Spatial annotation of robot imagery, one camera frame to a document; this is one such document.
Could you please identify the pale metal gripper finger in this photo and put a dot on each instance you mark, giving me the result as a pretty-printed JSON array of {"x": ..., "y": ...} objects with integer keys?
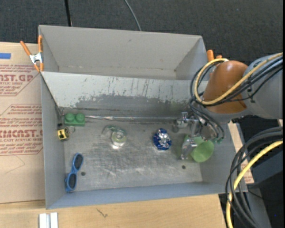
[
  {"x": 184, "y": 120},
  {"x": 188, "y": 147}
]

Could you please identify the green plastic cup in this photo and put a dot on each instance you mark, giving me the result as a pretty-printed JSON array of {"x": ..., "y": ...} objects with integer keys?
[{"x": 203, "y": 152}]

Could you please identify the blue crumpled foil wrapper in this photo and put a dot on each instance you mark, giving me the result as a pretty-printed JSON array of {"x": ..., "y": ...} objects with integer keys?
[{"x": 162, "y": 140}]

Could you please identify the grey metal bin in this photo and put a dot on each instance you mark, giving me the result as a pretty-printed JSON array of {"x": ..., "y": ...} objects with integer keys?
[{"x": 133, "y": 170}]

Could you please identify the green toy brick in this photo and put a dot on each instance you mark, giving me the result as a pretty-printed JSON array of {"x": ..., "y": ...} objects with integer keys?
[{"x": 74, "y": 120}]

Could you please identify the blue sunglasses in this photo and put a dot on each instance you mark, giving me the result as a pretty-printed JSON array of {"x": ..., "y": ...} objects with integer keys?
[{"x": 72, "y": 179}]

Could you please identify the yellow and black tape measure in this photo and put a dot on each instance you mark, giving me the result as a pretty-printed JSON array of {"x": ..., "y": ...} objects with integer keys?
[{"x": 62, "y": 134}]

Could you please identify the brown cardboard board, red print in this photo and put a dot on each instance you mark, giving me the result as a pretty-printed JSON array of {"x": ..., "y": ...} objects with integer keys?
[{"x": 19, "y": 165}]

